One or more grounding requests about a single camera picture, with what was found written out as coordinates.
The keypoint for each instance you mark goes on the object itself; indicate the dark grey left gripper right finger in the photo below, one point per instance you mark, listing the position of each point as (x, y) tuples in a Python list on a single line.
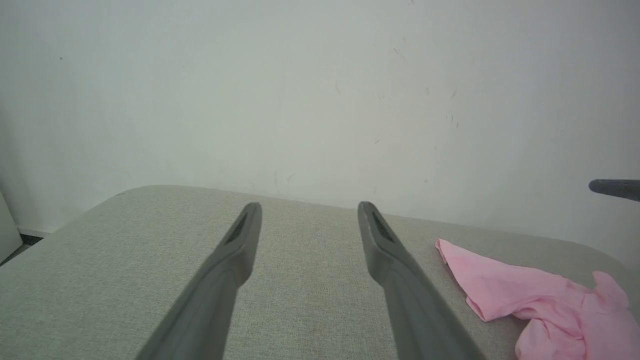
[(410, 300)]

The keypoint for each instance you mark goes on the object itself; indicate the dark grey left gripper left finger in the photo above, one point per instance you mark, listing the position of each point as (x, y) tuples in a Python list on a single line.
[(210, 295)]

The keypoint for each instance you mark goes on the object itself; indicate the pink garment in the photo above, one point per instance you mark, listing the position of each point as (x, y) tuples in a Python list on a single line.
[(545, 300)]

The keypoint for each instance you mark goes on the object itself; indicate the white furniture panel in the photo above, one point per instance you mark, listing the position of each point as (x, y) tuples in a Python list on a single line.
[(7, 230)]

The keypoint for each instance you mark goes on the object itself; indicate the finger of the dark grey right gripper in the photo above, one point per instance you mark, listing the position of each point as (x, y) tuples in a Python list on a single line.
[(617, 188)]

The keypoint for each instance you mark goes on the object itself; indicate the grey fabric sofa cushion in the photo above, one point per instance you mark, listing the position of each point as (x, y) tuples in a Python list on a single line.
[(310, 310)]

